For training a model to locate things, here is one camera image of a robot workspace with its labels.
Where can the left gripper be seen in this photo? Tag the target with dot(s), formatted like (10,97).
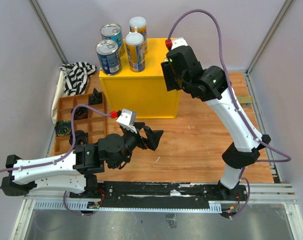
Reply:
(153,138)

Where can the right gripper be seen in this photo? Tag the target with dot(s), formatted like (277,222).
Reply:
(170,84)

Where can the colourful tall can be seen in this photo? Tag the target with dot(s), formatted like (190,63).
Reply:
(134,42)

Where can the white lid clear jar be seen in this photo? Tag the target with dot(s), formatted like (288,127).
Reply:
(139,24)

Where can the dark blue tin can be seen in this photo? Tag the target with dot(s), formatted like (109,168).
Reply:
(109,57)

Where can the blue label tin can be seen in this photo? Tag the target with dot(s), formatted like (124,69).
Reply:
(113,31)

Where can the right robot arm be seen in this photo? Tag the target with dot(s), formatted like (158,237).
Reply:
(211,87)

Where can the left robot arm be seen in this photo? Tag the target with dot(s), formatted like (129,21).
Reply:
(75,172)

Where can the yellow wooden box counter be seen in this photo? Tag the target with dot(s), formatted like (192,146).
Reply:
(143,92)

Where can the black folded cloth top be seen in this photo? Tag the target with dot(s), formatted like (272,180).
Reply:
(95,98)

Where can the black rolled cloth lower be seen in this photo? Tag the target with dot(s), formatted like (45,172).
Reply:
(81,138)

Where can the black rolled cloth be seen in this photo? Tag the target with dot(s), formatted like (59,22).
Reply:
(80,113)
(81,138)

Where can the black rolled cloth middle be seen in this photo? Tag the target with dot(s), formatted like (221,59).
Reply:
(80,113)

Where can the gold rectangular tin can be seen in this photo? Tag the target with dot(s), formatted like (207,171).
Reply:
(245,100)

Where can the blue yellow rolled cloth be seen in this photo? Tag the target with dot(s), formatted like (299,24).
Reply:
(63,128)

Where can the black white striped cloth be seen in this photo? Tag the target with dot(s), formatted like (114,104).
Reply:
(76,77)

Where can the white cloth roll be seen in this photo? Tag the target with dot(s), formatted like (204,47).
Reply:
(59,93)

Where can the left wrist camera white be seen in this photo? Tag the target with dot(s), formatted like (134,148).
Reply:
(125,118)

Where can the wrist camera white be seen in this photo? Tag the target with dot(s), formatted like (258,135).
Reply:
(125,118)
(175,43)

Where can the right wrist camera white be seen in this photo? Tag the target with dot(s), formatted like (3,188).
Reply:
(175,43)

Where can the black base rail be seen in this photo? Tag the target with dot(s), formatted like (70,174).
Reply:
(162,195)

